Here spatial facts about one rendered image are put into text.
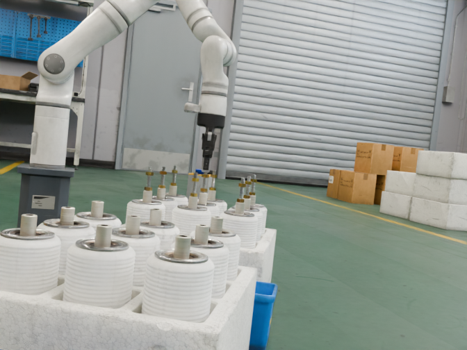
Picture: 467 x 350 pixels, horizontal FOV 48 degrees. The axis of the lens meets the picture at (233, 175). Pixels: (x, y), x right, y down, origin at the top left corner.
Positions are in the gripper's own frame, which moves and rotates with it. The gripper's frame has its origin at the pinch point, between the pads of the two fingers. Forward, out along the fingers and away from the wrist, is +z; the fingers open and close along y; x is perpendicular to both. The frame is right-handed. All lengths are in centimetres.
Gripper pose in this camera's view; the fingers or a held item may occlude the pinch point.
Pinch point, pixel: (206, 167)
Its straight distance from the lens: 140.6
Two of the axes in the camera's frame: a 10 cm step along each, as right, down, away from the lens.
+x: -9.9, -1.1, -0.7
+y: -0.6, -0.6, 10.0
